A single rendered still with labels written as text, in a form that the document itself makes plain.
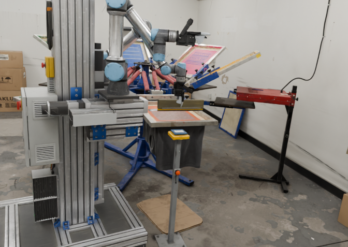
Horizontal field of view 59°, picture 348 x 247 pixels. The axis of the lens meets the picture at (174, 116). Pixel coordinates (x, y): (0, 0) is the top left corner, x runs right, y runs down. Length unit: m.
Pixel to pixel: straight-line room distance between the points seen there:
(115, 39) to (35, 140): 0.84
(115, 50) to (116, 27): 0.13
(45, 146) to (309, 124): 3.18
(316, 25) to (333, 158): 1.62
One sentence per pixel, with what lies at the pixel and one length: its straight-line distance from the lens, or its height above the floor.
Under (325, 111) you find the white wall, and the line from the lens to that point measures 4.07.
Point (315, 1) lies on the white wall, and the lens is 4.38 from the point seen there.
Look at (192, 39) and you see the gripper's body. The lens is 1.89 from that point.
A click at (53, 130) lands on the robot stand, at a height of 1.00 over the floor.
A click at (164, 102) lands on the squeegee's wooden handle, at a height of 1.13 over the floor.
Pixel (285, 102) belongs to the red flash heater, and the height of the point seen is 1.04.
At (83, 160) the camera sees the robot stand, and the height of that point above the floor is 0.74.
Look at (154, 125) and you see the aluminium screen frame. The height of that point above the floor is 0.97.
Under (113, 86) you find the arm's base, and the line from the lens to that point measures 2.05.
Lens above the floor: 1.66
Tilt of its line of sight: 15 degrees down
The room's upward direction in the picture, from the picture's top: 4 degrees clockwise
